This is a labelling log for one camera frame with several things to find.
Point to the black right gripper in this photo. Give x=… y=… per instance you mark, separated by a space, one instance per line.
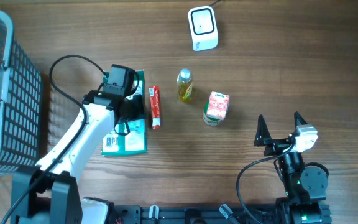
x=263 y=137

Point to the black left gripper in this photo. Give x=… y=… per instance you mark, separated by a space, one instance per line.
x=140 y=114

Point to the red stick packet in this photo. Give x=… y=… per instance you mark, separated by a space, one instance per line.
x=154 y=93

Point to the green glove packet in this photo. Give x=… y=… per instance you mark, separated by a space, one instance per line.
x=136 y=141

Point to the yellow drink bottle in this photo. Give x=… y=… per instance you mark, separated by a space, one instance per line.
x=185 y=84

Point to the pink tissue box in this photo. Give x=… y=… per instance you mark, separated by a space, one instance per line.
x=217 y=107

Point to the green lidded white jar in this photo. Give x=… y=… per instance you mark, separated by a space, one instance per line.
x=209 y=120

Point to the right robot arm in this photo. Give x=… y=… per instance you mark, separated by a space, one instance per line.
x=305 y=184

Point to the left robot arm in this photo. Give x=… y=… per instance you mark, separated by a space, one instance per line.
x=48 y=192

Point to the white barcode scanner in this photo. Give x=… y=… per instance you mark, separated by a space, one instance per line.
x=203 y=28

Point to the grey plastic shopping basket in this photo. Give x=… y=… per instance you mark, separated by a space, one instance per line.
x=21 y=92

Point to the black mounting rail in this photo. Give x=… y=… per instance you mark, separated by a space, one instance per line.
x=181 y=215

